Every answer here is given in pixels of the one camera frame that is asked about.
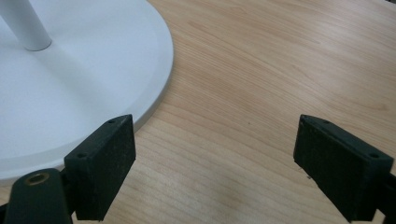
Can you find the white round stand base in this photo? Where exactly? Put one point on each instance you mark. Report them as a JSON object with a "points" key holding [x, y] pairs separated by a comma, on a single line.
{"points": [[77, 90]]}

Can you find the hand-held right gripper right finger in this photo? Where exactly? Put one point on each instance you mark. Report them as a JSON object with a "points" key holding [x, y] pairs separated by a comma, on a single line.
{"points": [[339, 168]]}

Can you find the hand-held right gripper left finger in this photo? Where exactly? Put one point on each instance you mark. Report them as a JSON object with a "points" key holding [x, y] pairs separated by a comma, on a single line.
{"points": [[99, 168]]}

